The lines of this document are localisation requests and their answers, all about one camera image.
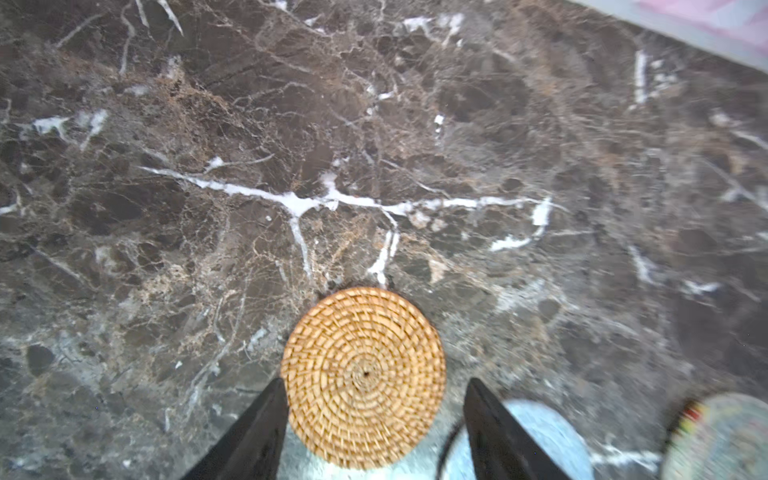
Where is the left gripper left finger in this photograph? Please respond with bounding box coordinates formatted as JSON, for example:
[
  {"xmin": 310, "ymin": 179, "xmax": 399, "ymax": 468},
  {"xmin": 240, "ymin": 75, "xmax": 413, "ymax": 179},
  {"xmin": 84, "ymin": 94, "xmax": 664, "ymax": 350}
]
[{"xmin": 182, "ymin": 378, "xmax": 289, "ymax": 480}]

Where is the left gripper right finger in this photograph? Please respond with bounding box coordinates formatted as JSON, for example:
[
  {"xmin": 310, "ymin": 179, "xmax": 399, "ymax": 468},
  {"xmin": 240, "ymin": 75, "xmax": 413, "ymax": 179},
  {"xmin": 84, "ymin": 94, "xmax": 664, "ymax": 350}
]
[{"xmin": 463, "ymin": 378, "xmax": 569, "ymax": 480}]

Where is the blue grey rope coaster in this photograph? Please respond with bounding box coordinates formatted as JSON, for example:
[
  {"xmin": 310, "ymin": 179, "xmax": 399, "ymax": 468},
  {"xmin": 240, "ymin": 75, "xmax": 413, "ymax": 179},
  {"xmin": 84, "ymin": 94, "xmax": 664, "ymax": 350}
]
[{"xmin": 439, "ymin": 399, "xmax": 594, "ymax": 480}]

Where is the woven rattan coaster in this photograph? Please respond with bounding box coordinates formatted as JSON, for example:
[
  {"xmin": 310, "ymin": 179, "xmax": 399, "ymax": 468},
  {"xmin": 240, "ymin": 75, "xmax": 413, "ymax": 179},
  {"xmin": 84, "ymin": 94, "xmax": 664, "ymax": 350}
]
[{"xmin": 280, "ymin": 287, "xmax": 446, "ymax": 470}]

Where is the multicolour woven coaster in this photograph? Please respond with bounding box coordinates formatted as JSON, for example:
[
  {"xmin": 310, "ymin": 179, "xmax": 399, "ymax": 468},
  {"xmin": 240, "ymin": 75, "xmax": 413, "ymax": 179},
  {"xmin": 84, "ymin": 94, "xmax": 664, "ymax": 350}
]
[{"xmin": 659, "ymin": 393, "xmax": 767, "ymax": 479}]

